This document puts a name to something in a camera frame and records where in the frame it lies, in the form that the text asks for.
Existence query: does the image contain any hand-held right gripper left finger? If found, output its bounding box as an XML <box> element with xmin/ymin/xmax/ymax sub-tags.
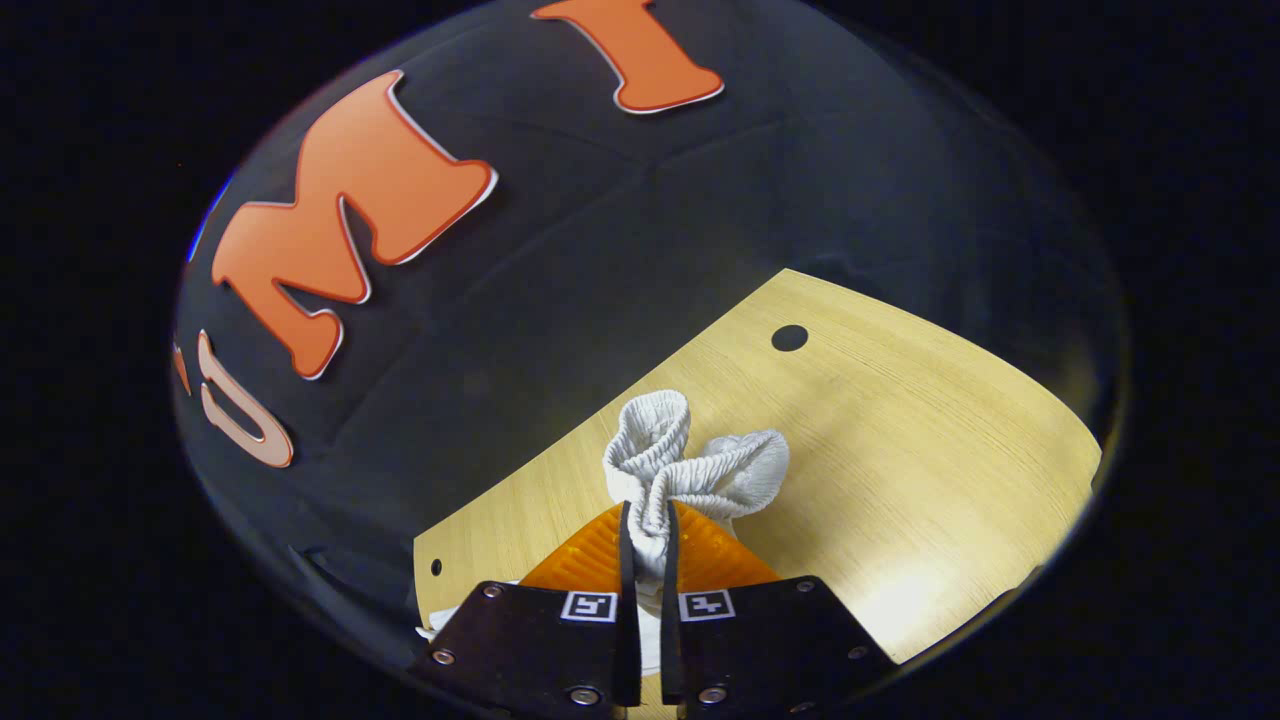
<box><xmin>410</xmin><ymin>500</ymin><xmax>642</xmax><ymax>713</ymax></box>

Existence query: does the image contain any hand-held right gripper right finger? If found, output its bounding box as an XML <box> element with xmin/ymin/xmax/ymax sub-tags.
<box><xmin>660</xmin><ymin>500</ymin><xmax>896</xmax><ymax>716</ymax></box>

